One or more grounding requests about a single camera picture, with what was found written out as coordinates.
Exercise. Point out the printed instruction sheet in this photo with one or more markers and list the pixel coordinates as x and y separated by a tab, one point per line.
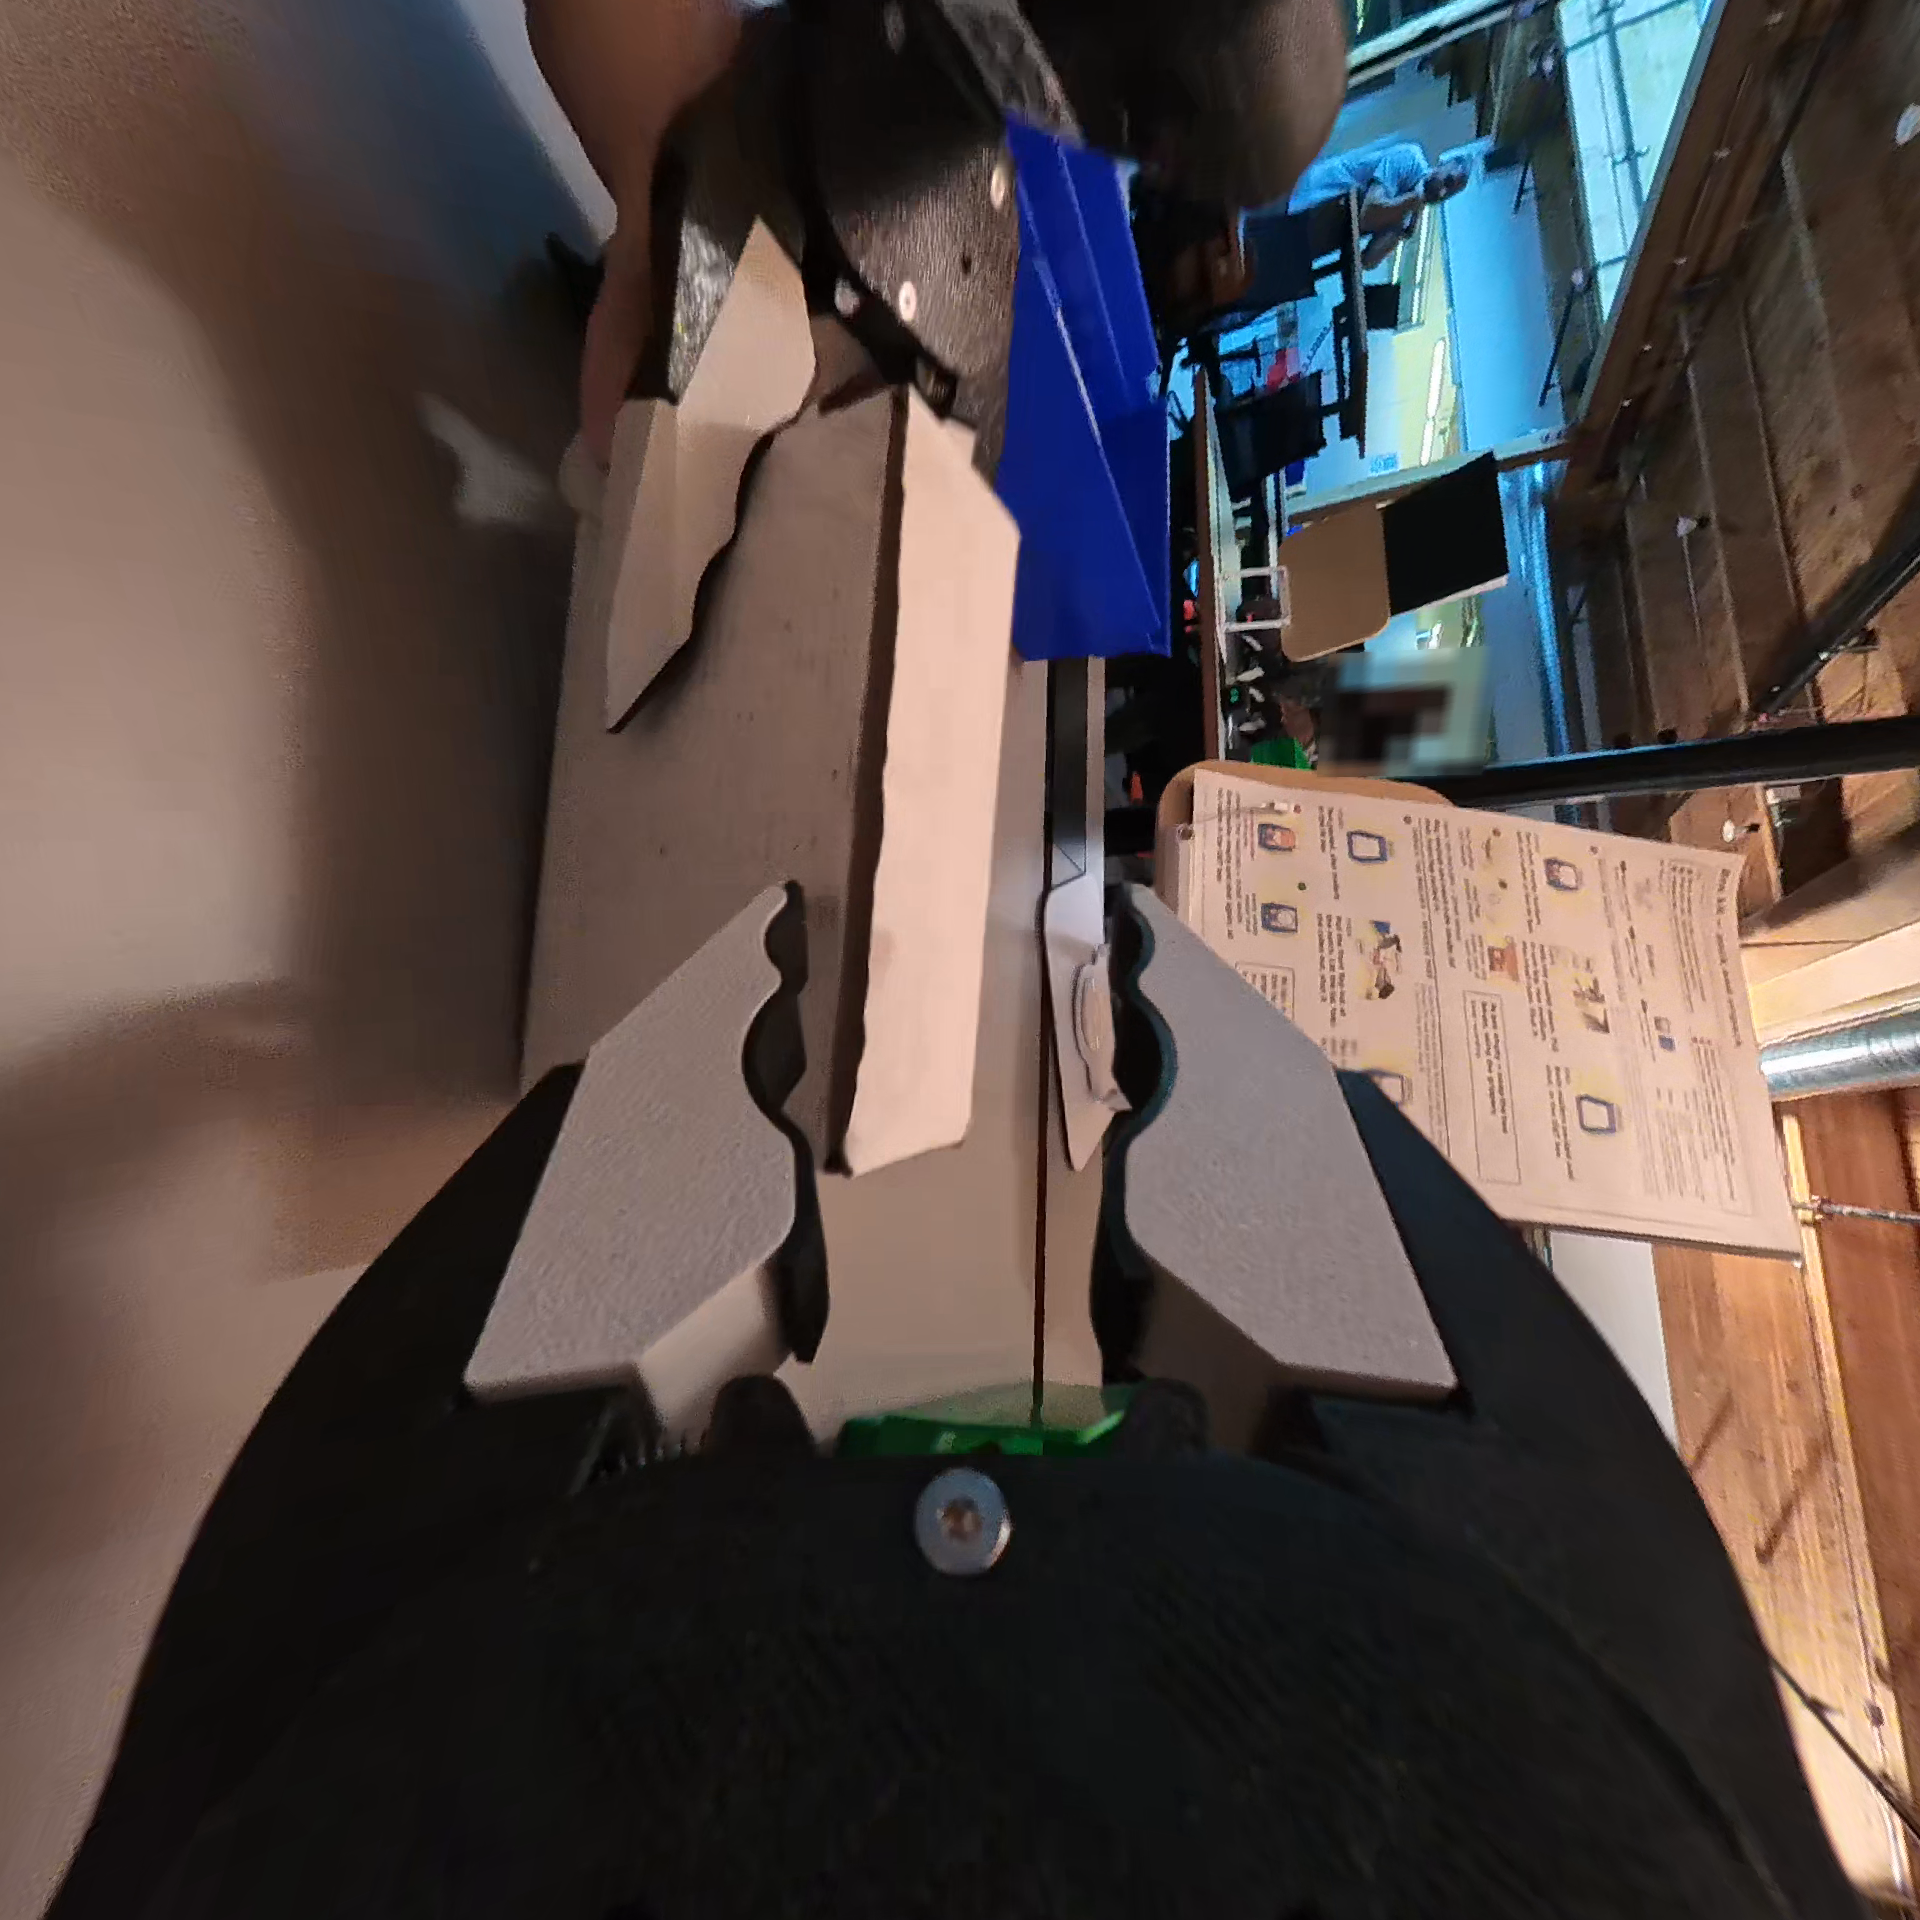
1500	1019

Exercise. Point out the silver ventilation duct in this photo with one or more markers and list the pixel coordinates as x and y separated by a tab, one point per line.
1846	1051

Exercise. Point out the green plastic bin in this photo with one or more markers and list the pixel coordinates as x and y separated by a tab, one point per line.
960	1425

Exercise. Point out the white cardboard mailer box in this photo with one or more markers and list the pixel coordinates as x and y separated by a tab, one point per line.
930	750

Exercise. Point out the blue plastic bin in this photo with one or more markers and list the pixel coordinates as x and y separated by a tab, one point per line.
1079	450

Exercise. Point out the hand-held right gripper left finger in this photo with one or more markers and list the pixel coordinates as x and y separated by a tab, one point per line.
646	1214

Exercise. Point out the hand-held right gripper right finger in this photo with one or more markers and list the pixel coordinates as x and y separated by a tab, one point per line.
1276	1214

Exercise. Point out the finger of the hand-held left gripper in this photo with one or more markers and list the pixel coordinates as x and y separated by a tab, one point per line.
674	494

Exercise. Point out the person's left hand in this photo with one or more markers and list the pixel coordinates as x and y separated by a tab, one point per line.
615	301

